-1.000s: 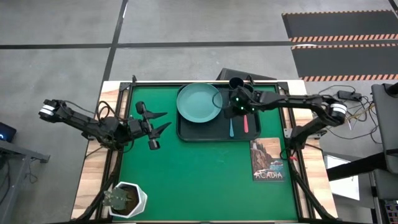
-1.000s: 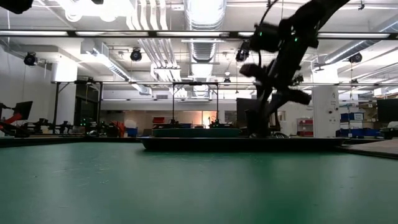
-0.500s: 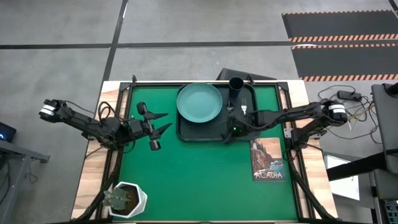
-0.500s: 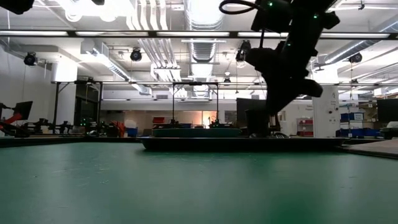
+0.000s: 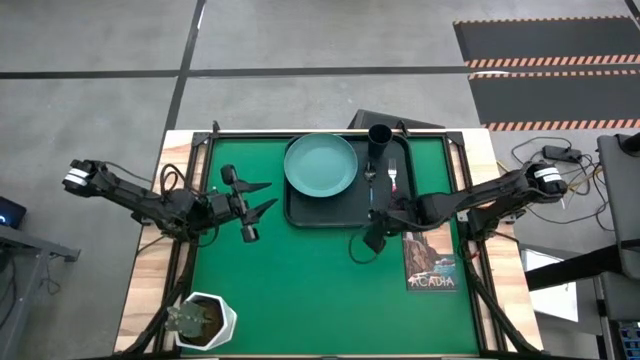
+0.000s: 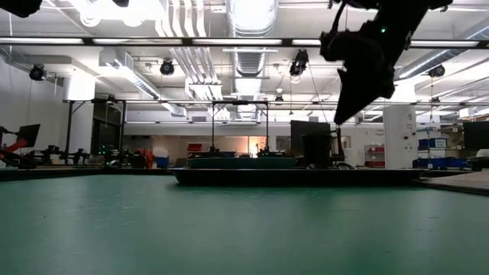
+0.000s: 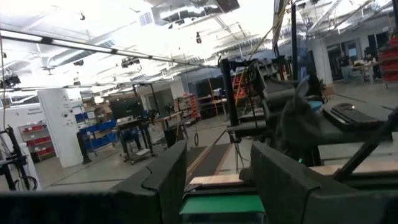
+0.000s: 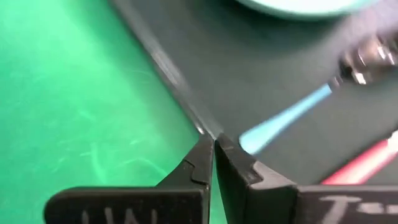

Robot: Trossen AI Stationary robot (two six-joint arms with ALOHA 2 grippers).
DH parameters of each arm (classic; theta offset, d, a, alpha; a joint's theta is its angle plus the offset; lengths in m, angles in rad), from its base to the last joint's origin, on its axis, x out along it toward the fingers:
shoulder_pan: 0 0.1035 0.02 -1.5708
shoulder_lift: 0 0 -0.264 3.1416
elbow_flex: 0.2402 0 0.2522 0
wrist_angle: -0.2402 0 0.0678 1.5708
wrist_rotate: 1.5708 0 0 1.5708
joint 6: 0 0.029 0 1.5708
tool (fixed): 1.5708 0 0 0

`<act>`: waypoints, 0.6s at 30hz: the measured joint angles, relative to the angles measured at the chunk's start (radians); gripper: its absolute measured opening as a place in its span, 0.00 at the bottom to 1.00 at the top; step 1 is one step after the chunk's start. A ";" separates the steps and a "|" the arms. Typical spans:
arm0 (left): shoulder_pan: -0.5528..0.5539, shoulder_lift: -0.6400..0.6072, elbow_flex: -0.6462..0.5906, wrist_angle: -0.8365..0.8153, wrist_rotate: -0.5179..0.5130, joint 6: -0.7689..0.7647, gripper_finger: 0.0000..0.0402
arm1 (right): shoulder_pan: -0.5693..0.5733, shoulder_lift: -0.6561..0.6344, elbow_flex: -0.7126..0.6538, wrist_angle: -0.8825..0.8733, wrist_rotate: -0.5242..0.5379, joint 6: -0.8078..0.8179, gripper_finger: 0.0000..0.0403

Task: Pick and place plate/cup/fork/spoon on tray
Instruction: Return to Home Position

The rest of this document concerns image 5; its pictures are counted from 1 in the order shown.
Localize black beam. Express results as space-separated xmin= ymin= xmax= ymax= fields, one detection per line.
xmin=524 ymin=243 xmax=624 ymax=292

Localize white hexagonal plant pot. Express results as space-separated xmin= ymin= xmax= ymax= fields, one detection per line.
xmin=173 ymin=291 xmax=238 ymax=351

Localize fork with pink handle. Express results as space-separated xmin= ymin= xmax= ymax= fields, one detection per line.
xmin=387 ymin=157 xmax=400 ymax=195

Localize black plastic tray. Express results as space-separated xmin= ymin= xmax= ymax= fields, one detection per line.
xmin=283 ymin=133 xmax=420 ymax=229

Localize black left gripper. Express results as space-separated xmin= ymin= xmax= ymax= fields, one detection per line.
xmin=207 ymin=163 xmax=279 ymax=245

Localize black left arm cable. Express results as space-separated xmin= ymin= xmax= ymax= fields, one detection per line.
xmin=158 ymin=163 xmax=188 ymax=195

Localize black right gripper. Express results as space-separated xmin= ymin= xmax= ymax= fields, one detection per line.
xmin=362 ymin=194 xmax=422 ymax=254

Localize black flat box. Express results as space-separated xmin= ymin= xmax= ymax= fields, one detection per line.
xmin=347 ymin=108 xmax=446 ymax=131

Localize black cup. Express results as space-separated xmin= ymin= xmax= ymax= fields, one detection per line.
xmin=367 ymin=123 xmax=394 ymax=161

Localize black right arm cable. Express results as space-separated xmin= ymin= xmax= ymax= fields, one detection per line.
xmin=347 ymin=231 xmax=378 ymax=266

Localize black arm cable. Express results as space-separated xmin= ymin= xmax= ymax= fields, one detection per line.
xmin=158 ymin=163 xmax=188 ymax=195
xmin=347 ymin=231 xmax=378 ymax=266

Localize grey cabinet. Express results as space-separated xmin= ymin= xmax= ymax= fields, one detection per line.
xmin=596 ymin=132 xmax=640 ymax=281

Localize Acadia lighthouse postcard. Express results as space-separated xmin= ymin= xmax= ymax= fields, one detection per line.
xmin=402 ymin=229 xmax=459 ymax=293

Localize teal round plate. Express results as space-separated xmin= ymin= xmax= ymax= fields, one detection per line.
xmin=283 ymin=132 xmax=360 ymax=199

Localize black floor mat orange stripes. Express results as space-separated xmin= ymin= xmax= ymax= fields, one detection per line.
xmin=452 ymin=16 xmax=640 ymax=70
xmin=467 ymin=69 xmax=640 ymax=133

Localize black device blue light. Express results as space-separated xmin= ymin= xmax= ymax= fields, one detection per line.
xmin=0 ymin=195 xmax=28 ymax=230

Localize thin black desk cable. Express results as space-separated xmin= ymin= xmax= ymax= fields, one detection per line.
xmin=38 ymin=254 xmax=62 ymax=296

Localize device with blue screen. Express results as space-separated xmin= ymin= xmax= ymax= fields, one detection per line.
xmin=617 ymin=319 xmax=640 ymax=360

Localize black metal table frame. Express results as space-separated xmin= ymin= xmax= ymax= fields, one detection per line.
xmin=114 ymin=119 xmax=544 ymax=360

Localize black power adapter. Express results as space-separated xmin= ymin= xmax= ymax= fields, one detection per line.
xmin=542 ymin=144 xmax=584 ymax=163

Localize green table mat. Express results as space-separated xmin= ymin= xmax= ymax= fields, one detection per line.
xmin=182 ymin=134 xmax=481 ymax=357

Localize tangled black floor cables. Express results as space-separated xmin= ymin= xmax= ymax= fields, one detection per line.
xmin=499 ymin=135 xmax=616 ymax=234

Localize green cactus plant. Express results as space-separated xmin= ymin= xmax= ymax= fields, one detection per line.
xmin=164 ymin=301 xmax=214 ymax=337

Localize grey metal desk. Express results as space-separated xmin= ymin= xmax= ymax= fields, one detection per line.
xmin=0 ymin=224 xmax=81 ymax=360

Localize white board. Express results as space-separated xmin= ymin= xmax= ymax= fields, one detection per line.
xmin=519 ymin=248 xmax=580 ymax=324

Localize spoon with blue handle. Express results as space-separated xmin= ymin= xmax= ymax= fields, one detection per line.
xmin=363 ymin=160 xmax=378 ymax=207

